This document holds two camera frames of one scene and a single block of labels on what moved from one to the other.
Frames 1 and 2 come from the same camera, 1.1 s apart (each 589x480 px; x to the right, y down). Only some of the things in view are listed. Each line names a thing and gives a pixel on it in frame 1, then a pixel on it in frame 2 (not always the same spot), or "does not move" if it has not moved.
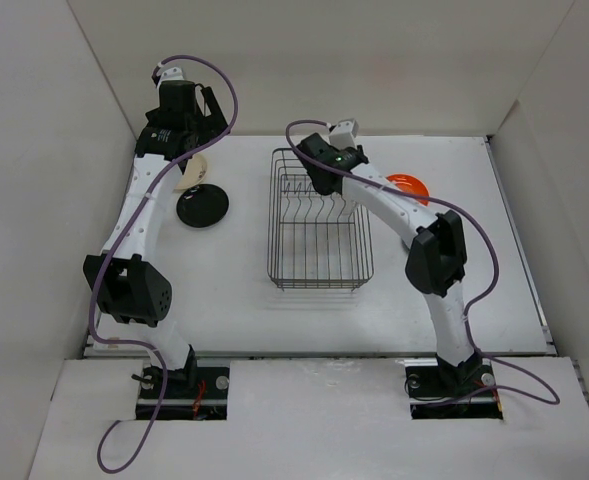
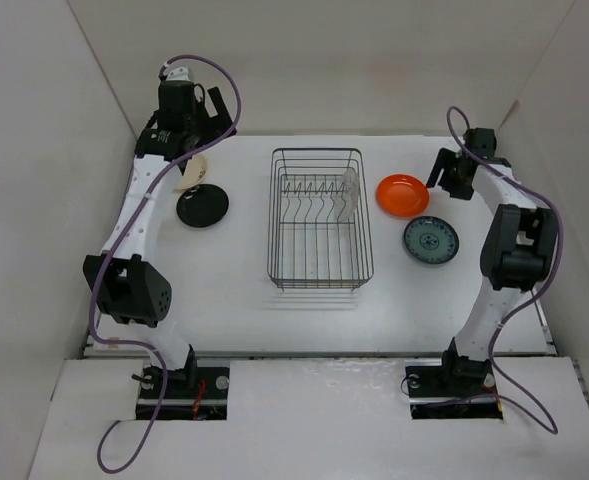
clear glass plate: (341, 208) does not move
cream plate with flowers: (195, 172) does not move
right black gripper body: (318, 188) -> (453, 182)
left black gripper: (211, 125) does not move
